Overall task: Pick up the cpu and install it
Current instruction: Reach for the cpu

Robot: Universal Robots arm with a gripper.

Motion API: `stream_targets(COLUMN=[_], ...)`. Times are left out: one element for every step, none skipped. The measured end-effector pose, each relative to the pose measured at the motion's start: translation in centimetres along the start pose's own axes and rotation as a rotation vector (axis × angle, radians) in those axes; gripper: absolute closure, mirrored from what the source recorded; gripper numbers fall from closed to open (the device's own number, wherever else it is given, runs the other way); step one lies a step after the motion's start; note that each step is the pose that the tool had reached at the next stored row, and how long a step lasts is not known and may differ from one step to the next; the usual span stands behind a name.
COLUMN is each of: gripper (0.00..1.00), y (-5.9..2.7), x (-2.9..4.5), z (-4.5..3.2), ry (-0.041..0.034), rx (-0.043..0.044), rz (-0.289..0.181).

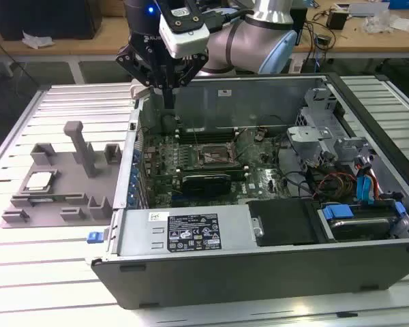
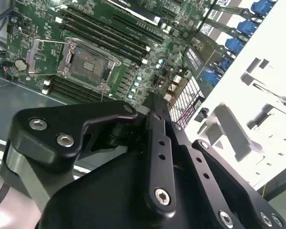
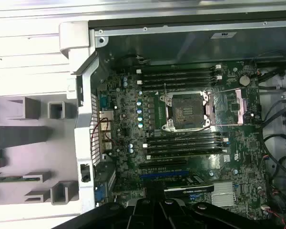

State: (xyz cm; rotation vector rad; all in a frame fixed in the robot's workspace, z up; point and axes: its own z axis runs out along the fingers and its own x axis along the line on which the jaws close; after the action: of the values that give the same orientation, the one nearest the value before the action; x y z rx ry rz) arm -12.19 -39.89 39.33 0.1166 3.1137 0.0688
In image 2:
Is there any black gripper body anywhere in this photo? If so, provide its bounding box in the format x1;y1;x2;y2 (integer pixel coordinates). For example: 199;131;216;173
39;143;232;229

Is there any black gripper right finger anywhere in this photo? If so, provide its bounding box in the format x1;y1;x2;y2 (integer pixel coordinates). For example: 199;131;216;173
157;94;286;229

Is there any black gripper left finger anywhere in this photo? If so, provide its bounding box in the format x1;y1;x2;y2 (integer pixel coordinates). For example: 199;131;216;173
0;94;178;214

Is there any metal socket cover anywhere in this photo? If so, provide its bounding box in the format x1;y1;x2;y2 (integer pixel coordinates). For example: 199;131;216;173
26;37;74;77

